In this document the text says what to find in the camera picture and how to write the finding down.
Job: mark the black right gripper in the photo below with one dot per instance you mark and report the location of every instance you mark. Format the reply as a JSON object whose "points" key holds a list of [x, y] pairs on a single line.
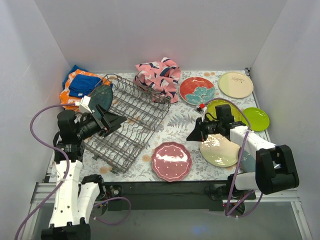
{"points": [[201, 129]]}

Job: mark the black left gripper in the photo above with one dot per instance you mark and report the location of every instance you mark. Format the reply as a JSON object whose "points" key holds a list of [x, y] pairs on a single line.
{"points": [[101, 122]]}

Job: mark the dark teal plate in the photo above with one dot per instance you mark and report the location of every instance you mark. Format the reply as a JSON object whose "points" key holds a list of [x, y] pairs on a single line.
{"points": [[103, 96]]}

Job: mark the pink dotted plate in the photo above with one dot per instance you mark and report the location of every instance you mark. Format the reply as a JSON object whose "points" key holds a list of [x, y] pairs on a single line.
{"points": [[171, 161]]}

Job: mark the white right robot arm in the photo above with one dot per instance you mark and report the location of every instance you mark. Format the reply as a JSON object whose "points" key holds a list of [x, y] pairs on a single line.
{"points": [[275, 168]]}

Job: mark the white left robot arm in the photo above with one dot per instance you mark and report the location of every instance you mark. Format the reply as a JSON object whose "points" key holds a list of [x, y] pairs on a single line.
{"points": [[74, 199]]}

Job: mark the cream and green plate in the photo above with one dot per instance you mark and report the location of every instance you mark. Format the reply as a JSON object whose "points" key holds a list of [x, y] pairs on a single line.
{"points": [[219, 151]]}

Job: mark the olive green dotted plate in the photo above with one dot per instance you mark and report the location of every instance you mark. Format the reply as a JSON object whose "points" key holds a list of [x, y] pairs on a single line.
{"points": [[211, 108]]}

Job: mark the floral tablecloth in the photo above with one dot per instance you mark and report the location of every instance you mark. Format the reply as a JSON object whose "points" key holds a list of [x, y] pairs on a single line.
{"points": [[175, 127]]}

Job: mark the red plate with teal flower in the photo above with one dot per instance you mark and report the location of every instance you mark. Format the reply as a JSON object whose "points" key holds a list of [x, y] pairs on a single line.
{"points": [[197, 90]]}

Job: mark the orange and blue cloth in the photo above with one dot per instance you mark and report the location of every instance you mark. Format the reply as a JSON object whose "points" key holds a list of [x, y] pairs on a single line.
{"points": [[79, 83]]}

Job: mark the grey blue plate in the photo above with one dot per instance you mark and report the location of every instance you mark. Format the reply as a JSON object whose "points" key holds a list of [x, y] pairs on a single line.
{"points": [[248, 162]]}

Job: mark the black base bar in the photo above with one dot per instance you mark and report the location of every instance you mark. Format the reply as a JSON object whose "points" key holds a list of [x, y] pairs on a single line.
{"points": [[162, 195]]}

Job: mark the cream plate at back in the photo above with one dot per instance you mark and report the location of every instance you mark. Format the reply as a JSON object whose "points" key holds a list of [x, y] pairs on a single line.
{"points": [[235, 85]]}

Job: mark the lime green plate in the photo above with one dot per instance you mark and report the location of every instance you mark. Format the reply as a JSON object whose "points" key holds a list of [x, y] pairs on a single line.
{"points": [[259, 120]]}

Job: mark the pink patterned cloth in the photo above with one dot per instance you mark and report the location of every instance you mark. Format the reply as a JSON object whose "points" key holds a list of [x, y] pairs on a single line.
{"points": [[160, 76]]}

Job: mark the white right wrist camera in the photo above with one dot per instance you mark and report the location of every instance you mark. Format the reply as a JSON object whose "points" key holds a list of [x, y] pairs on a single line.
{"points": [[202, 109]]}

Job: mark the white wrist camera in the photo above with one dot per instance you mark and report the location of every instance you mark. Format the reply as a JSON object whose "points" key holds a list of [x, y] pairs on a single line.
{"points": [[202, 109], [87, 105]]}

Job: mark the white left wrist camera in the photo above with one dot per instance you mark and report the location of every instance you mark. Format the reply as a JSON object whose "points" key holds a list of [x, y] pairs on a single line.
{"points": [[87, 105]]}

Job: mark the grey wire dish rack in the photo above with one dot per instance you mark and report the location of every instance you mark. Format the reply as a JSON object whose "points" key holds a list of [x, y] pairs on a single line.
{"points": [[144, 110]]}

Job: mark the aluminium rail frame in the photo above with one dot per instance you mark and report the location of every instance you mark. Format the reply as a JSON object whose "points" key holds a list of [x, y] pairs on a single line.
{"points": [[41, 190]]}

